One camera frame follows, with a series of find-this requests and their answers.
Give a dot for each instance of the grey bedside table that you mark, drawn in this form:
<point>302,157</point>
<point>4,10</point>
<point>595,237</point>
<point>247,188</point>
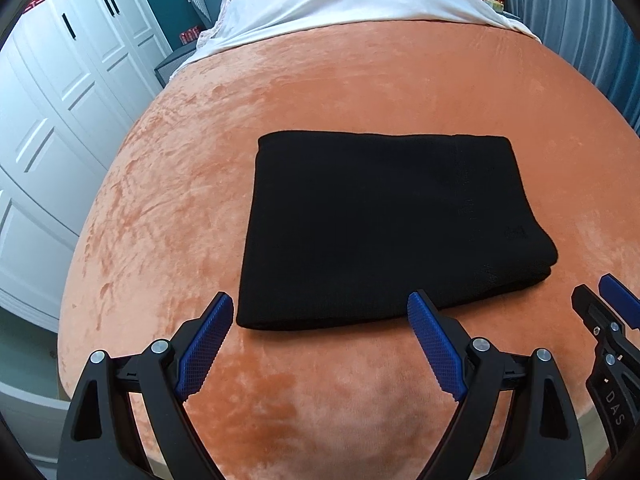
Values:
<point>167,67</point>

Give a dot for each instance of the black pants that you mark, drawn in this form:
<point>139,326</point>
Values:
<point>344,227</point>

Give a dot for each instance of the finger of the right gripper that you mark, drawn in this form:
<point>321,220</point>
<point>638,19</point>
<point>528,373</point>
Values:
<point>621,300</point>
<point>614,380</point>

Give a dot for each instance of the grey blue curtain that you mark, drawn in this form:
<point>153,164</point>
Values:
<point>594,37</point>

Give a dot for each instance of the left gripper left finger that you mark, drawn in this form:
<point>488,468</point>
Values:
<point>100,438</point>

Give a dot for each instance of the orange velvet bed cover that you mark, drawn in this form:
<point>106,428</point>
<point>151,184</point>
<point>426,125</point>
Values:
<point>166,233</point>

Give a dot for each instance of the red box on nightstand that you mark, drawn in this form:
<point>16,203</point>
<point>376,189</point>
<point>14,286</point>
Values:
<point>189,35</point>

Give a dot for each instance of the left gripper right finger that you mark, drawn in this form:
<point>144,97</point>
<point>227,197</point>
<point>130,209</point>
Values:
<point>541,437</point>

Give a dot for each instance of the white panelled wardrobe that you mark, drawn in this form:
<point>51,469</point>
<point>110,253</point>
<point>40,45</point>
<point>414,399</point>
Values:
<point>75,76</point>

